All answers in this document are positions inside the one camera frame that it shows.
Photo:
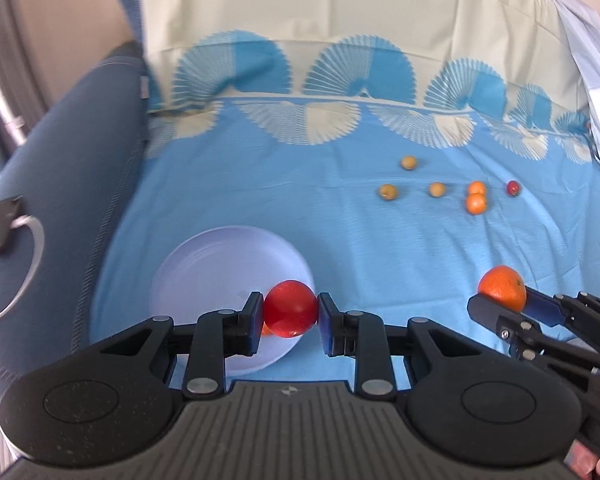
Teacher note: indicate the small red cherry tomato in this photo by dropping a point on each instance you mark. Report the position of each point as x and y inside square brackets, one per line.
[513, 188]

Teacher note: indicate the blue fan-pattern bed sheet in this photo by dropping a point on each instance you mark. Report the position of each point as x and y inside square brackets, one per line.
[288, 115]

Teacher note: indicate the yellow-brown longan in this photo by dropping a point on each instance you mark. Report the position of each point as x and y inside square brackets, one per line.
[388, 192]
[437, 189]
[409, 162]

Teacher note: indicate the large red tomato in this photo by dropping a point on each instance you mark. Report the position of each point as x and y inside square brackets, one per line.
[290, 309]

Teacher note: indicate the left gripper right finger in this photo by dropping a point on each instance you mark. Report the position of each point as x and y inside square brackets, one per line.
[421, 343]

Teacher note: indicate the blue denim sofa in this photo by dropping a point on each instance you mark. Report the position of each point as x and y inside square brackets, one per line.
[76, 173]

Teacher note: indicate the small orange kumquat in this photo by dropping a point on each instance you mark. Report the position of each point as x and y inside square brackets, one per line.
[476, 203]
[476, 187]

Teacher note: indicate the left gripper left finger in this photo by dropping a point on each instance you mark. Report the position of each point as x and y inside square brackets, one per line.
[157, 343]

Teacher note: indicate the light purple plate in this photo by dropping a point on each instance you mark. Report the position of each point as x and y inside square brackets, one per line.
[220, 268]

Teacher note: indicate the small orange kumquat front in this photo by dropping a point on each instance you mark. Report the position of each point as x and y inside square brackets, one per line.
[476, 203]

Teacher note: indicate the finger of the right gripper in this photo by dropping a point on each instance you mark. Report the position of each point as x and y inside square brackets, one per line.
[580, 314]
[554, 349]

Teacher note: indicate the large orange mandarin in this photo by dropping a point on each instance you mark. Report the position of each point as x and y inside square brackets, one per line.
[505, 286]

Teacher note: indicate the grey curtain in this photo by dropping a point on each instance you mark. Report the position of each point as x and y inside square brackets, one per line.
[23, 101]

